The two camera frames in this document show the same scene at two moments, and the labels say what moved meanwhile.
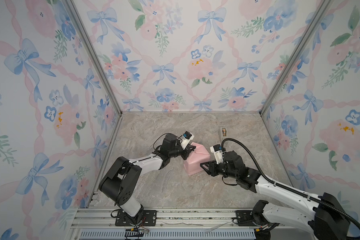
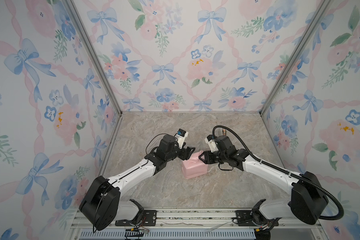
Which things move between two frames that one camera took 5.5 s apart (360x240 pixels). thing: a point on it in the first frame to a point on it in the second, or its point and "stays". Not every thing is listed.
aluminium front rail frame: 104,218 stays
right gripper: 212,166 to 207,157
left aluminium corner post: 95,55 stays
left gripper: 187,150 stays
